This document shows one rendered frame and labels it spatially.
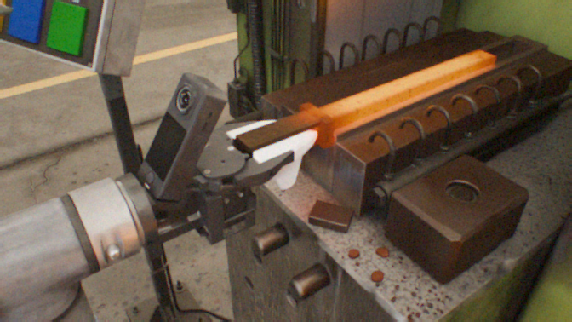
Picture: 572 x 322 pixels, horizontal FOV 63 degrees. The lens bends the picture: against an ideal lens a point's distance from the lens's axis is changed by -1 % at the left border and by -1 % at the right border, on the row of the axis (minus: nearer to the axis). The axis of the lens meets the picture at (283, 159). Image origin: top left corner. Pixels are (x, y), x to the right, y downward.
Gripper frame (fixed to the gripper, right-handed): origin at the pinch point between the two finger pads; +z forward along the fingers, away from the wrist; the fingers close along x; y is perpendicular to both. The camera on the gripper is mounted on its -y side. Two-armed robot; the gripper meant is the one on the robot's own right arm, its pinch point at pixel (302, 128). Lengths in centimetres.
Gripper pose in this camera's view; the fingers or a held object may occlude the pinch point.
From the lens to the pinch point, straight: 52.1
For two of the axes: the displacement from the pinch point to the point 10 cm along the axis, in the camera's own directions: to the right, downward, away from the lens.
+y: -0.1, 8.0, 6.0
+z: 8.2, -3.4, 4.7
